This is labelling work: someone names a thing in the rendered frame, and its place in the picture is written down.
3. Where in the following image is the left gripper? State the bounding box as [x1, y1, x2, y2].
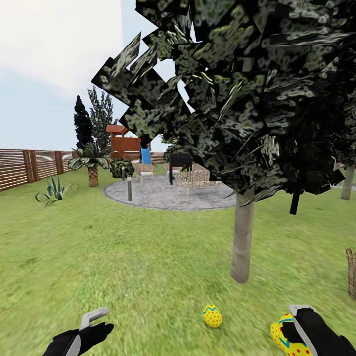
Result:
[82, 322, 114, 353]

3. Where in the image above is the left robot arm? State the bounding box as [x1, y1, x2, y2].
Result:
[42, 306, 114, 356]

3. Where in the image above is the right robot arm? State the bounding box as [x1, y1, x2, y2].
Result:
[281, 304, 356, 356]

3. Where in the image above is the easter egg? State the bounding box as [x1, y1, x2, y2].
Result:
[203, 304, 222, 328]
[270, 322, 284, 350]
[279, 314, 313, 356]

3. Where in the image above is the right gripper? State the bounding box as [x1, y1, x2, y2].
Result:
[281, 322, 304, 343]

